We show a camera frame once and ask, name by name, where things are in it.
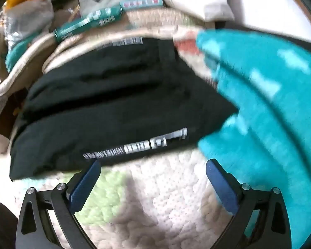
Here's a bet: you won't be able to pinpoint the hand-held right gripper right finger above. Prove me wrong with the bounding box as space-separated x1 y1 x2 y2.
205 159 293 249

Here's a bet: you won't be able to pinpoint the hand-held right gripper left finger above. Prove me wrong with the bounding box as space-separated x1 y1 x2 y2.
16 159 102 249

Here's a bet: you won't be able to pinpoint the black pants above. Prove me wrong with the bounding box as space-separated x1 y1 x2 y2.
9 37 239 182

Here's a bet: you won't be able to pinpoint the quilted patterned blanket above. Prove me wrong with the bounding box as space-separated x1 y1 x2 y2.
0 8 249 249

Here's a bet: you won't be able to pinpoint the teal patterned cloth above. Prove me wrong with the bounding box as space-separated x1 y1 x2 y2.
196 30 311 249

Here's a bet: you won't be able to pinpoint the dark cloth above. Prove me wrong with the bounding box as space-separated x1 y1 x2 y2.
0 200 18 249

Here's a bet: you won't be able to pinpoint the beige cushion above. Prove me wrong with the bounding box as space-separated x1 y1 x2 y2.
0 32 57 96

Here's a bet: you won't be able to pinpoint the teal plush cloth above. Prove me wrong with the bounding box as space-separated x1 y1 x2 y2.
5 35 39 70

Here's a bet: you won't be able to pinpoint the long teal package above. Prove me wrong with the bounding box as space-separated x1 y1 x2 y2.
53 5 123 43

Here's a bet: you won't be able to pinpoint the clear plastic bag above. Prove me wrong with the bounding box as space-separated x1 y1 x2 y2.
2 0 55 50

